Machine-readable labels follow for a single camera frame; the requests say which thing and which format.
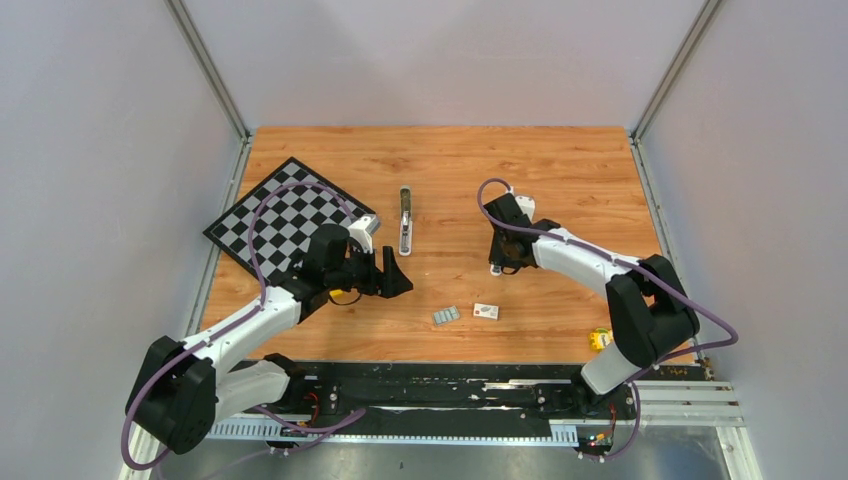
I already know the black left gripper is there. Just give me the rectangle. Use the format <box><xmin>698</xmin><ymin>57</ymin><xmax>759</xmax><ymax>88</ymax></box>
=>
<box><xmin>326</xmin><ymin>242</ymin><xmax>412</xmax><ymax>299</ymax></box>

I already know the white staple tray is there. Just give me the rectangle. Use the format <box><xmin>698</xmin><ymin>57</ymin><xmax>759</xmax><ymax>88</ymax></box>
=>
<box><xmin>432</xmin><ymin>306</ymin><xmax>460</xmax><ymax>326</ymax></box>

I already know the white staple box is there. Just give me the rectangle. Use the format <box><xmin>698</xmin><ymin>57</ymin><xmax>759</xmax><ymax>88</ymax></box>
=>
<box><xmin>472</xmin><ymin>303</ymin><xmax>499</xmax><ymax>320</ymax></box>

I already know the grey white stapler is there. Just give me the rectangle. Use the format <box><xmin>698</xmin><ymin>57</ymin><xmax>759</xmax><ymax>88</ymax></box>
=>
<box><xmin>399</xmin><ymin>185</ymin><xmax>413</xmax><ymax>256</ymax></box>

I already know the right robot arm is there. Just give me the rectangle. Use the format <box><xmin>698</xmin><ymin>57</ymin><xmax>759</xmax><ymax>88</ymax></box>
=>
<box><xmin>482</xmin><ymin>193</ymin><xmax>700</xmax><ymax>418</ymax></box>

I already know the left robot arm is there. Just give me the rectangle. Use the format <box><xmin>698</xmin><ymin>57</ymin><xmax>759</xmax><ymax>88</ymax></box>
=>
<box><xmin>122</xmin><ymin>215</ymin><xmax>413</xmax><ymax>454</ymax></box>

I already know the black white checkerboard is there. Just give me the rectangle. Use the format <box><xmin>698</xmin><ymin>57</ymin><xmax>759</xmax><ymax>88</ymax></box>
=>
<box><xmin>204</xmin><ymin>157</ymin><xmax>374</xmax><ymax>285</ymax></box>

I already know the yellow green toy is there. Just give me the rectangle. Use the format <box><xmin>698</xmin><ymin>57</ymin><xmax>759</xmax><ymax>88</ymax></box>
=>
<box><xmin>588</xmin><ymin>328</ymin><xmax>614</xmax><ymax>352</ymax></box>

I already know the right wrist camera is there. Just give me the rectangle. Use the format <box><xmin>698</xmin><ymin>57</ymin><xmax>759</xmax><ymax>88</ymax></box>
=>
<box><xmin>515</xmin><ymin>195</ymin><xmax>536</xmax><ymax>222</ymax></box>

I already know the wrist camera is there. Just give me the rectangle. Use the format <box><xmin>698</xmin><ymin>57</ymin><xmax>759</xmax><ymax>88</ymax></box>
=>
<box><xmin>515</xmin><ymin>195</ymin><xmax>536</xmax><ymax>222</ymax></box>
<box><xmin>347</xmin><ymin>214</ymin><xmax>381</xmax><ymax>254</ymax></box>

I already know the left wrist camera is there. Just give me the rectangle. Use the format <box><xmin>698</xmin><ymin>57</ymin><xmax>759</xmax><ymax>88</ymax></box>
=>
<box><xmin>347</xmin><ymin>214</ymin><xmax>381</xmax><ymax>254</ymax></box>

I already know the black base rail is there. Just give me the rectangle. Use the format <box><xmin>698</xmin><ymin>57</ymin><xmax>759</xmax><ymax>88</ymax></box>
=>
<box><xmin>218</xmin><ymin>359</ymin><xmax>707</xmax><ymax>448</ymax></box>

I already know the right aluminium frame post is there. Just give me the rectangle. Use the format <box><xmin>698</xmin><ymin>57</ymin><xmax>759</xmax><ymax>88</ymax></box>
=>
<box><xmin>630</xmin><ymin>0</ymin><xmax>724</xmax><ymax>144</ymax></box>

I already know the aluminium frame post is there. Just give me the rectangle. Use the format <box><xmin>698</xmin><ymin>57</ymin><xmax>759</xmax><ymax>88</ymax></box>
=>
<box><xmin>630</xmin><ymin>0</ymin><xmax>724</xmax><ymax>144</ymax></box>
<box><xmin>164</xmin><ymin>0</ymin><xmax>251</xmax><ymax>142</ymax></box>

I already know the left aluminium frame post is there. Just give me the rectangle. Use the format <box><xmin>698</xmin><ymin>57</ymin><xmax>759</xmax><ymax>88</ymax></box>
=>
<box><xmin>164</xmin><ymin>0</ymin><xmax>251</xmax><ymax>142</ymax></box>

